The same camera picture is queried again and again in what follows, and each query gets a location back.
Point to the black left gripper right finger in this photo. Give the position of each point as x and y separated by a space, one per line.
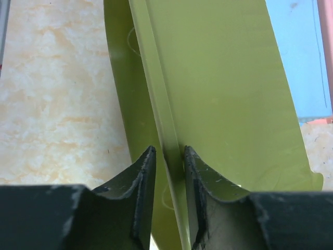
223 215

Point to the aluminium frame rail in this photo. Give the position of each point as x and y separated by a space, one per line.
4 14

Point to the olive green plastic basket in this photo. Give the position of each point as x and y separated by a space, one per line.
205 74

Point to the pink shallow plastic tray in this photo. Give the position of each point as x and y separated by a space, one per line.
327 52

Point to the blue shallow plastic tray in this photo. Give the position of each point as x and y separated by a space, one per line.
298 35

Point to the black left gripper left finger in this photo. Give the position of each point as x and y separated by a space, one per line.
115 215

